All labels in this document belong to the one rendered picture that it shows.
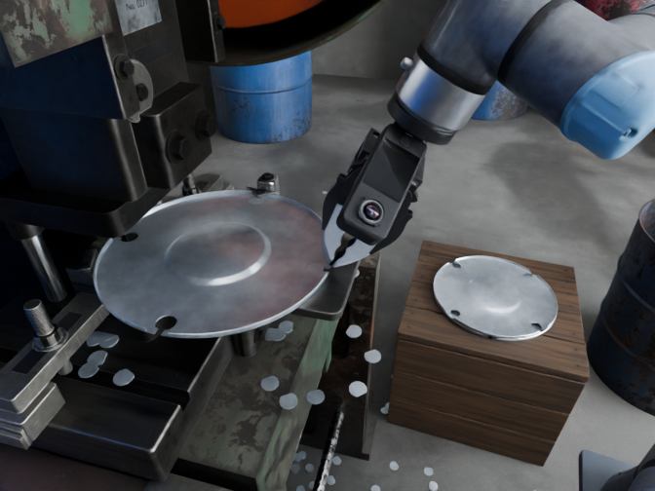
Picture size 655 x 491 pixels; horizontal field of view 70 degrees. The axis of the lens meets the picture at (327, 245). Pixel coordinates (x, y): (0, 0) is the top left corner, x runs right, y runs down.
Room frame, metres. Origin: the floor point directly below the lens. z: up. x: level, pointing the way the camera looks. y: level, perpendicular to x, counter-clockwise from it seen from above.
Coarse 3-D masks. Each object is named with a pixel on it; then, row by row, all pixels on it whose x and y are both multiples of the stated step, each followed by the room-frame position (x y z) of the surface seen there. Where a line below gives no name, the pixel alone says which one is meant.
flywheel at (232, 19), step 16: (224, 0) 0.82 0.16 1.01; (240, 0) 0.81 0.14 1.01; (256, 0) 0.81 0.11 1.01; (272, 0) 0.80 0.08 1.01; (288, 0) 0.79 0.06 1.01; (304, 0) 0.79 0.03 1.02; (320, 0) 0.78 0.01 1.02; (224, 16) 0.82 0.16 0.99; (240, 16) 0.81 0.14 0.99; (256, 16) 0.81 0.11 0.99; (272, 16) 0.80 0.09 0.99; (288, 16) 0.79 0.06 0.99
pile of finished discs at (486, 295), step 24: (456, 264) 0.98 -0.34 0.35; (480, 264) 0.97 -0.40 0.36; (504, 264) 0.97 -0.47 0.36; (456, 288) 0.88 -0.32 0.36; (480, 288) 0.87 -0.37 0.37; (504, 288) 0.87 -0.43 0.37; (528, 288) 0.88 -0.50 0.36; (456, 312) 0.80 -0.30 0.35; (480, 312) 0.79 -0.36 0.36; (504, 312) 0.79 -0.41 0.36; (528, 312) 0.79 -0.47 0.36; (552, 312) 0.79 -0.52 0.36; (504, 336) 0.71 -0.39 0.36; (528, 336) 0.73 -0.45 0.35
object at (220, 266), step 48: (240, 192) 0.62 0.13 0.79; (144, 240) 0.50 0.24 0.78; (192, 240) 0.49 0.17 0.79; (240, 240) 0.49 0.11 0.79; (288, 240) 0.50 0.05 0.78; (96, 288) 0.40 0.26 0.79; (144, 288) 0.40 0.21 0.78; (192, 288) 0.40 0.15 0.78; (240, 288) 0.40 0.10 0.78; (288, 288) 0.40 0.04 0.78; (192, 336) 0.33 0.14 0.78
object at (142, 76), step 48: (144, 0) 0.50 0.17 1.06; (144, 48) 0.48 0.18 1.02; (144, 96) 0.43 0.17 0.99; (192, 96) 0.50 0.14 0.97; (48, 144) 0.43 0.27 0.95; (96, 144) 0.42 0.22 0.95; (144, 144) 0.43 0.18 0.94; (192, 144) 0.48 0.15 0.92; (96, 192) 0.42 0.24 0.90; (144, 192) 0.43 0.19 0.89
